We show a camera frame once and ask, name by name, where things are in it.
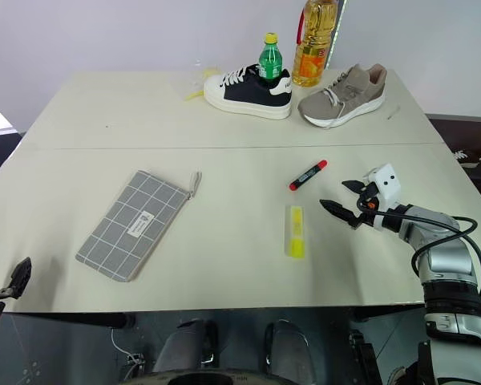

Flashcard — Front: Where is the red black marker pen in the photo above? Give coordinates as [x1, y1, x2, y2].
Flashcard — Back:
[289, 159, 329, 192]

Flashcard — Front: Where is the white black background shoe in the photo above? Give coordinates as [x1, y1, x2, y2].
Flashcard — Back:
[451, 148, 481, 169]

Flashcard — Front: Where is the grey mesh zipper pouch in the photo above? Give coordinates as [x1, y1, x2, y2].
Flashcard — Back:
[75, 169, 203, 283]

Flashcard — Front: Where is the thin white cable under table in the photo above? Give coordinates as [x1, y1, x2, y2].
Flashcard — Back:
[111, 327, 145, 365]

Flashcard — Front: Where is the beige knit sneaker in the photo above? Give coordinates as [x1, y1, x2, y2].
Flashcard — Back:
[297, 63, 387, 129]

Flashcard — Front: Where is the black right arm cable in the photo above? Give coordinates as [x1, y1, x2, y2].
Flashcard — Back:
[356, 198, 481, 302]

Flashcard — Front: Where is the yellow highlighter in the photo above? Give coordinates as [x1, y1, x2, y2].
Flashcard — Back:
[282, 204, 307, 260]

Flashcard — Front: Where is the dark grey rounded leg shape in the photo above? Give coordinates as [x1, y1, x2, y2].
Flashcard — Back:
[152, 318, 220, 374]
[264, 319, 326, 385]

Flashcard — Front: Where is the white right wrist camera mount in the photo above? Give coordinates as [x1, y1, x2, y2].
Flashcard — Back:
[362, 163, 402, 233]

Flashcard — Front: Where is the black table frame bar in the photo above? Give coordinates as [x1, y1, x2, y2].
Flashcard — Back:
[7, 311, 136, 330]

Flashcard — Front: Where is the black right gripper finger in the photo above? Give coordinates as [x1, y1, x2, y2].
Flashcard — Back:
[342, 179, 370, 197]
[319, 199, 364, 230]

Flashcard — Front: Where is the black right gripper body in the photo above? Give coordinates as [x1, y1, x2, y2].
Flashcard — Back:
[356, 180, 384, 230]

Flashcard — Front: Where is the black and white sneaker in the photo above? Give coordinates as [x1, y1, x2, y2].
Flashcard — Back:
[203, 63, 293, 120]

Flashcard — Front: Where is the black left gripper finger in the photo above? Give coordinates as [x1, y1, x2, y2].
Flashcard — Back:
[8, 257, 33, 300]

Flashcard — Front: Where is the dark round robot torso top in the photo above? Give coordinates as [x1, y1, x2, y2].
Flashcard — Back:
[119, 367, 301, 385]

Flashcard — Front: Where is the green bottle with yellow cap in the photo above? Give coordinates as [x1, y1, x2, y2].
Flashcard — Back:
[258, 32, 284, 83]

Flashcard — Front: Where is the large cooking oil bottle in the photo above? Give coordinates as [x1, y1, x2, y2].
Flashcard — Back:
[292, 0, 340, 88]

